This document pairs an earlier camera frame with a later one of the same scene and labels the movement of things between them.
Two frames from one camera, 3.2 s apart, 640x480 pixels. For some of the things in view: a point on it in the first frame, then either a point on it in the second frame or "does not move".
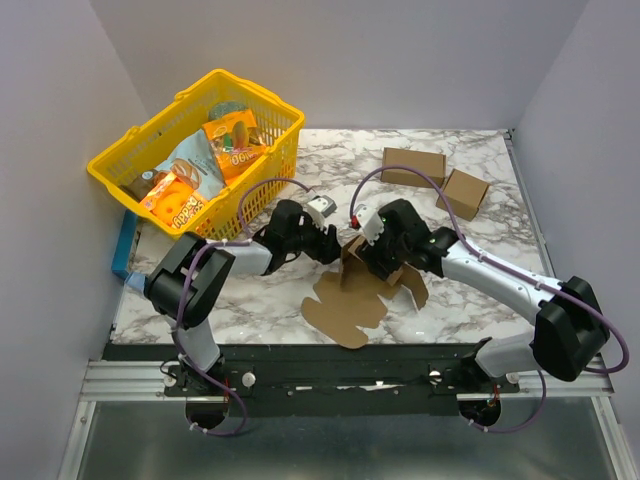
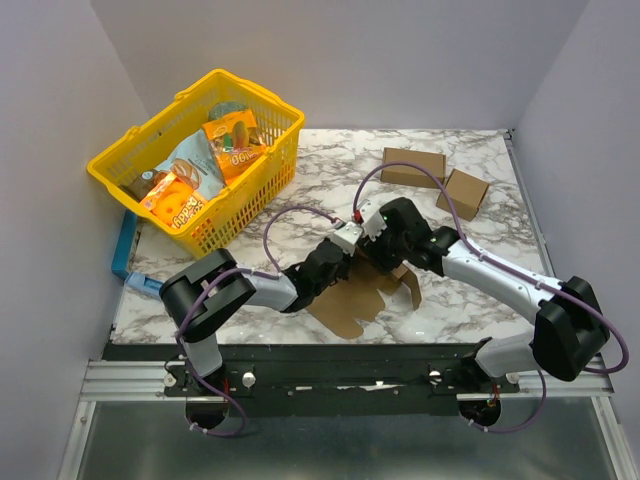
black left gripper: (326, 249) → (345, 257)
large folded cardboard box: (433, 164) does not move
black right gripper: (377, 260) does not move
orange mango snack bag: (236, 141) does not move
